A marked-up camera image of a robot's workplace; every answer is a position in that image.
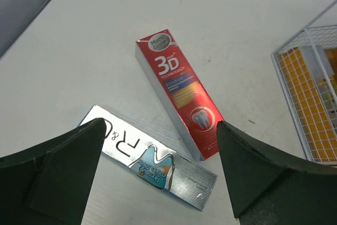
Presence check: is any white wire wooden shelf rack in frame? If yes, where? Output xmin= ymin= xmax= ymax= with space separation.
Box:
xmin=271 ymin=1 xmax=336 ymax=167

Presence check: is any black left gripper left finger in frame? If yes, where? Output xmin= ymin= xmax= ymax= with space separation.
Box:
xmin=1 ymin=118 xmax=105 ymax=224

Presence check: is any red toothpaste box left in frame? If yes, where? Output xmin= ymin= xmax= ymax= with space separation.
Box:
xmin=135 ymin=30 xmax=223 ymax=161

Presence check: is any silver blue toothpaste box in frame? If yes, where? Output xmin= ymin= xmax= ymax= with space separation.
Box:
xmin=80 ymin=105 xmax=217 ymax=211

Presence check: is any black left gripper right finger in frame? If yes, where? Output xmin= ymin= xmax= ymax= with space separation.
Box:
xmin=216 ymin=121 xmax=336 ymax=224

